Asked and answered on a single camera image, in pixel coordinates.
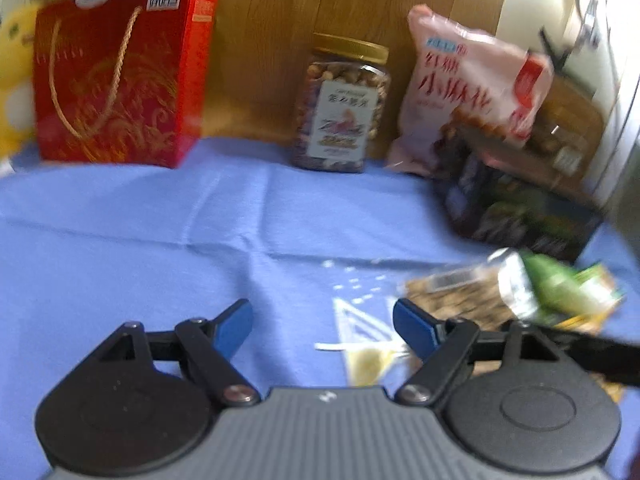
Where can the blue bed sheet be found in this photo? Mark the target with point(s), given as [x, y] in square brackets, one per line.
[150, 240]

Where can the pink snack bag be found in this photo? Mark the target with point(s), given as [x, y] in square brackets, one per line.
[460, 95]

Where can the small clear snack packet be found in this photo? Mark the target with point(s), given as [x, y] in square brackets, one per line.
[365, 340]

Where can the green nut snack packet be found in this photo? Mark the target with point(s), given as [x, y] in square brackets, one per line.
[545, 285]

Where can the wooden board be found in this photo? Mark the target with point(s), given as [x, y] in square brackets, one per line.
[310, 0]

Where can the dark printed cardboard box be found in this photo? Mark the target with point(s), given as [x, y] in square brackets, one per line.
[520, 210]

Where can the pecan jar with gold lid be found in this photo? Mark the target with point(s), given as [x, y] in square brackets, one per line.
[570, 130]

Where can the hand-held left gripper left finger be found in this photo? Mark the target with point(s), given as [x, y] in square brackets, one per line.
[235, 325]

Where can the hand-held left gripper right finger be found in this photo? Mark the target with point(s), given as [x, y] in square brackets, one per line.
[415, 325]

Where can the cashew jar with gold lid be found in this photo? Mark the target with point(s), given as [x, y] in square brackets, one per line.
[340, 110]

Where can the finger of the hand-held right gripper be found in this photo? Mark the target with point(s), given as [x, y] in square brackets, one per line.
[600, 357]

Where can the yellow plush toy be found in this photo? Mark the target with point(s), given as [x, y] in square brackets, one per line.
[15, 60]

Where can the red gift box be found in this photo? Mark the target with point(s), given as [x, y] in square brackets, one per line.
[125, 85]

